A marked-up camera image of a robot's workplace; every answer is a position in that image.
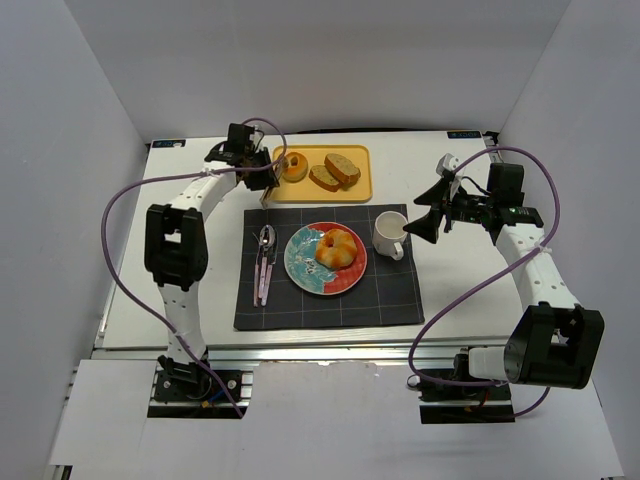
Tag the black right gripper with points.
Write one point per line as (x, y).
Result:
(447, 204)

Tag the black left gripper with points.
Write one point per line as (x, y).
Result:
(258, 176)

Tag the ring-shaped bagel bread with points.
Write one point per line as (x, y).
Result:
(295, 167)

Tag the orange striped round bread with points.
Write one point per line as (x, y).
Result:
(336, 249)

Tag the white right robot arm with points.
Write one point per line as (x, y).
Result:
(556, 341)

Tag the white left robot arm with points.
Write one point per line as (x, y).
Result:
(175, 250)

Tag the rear bread slice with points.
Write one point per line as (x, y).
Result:
(342, 168)

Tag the yellow tray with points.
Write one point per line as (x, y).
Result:
(308, 191)

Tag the white mug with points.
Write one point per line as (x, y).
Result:
(389, 235)

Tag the red and teal plate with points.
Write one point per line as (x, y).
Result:
(313, 276)

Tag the dark checked placemat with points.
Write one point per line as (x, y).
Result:
(387, 295)

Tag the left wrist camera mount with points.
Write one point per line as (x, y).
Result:
(256, 138)

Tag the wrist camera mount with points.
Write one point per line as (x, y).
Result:
(446, 168)
(256, 138)

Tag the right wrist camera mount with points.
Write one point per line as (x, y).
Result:
(446, 168)

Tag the pink-handled knife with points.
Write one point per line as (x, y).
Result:
(272, 265)

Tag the aluminium frame rail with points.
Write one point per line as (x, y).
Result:
(436, 352)

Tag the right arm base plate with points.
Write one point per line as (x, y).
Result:
(442, 404)

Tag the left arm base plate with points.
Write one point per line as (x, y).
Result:
(168, 400)

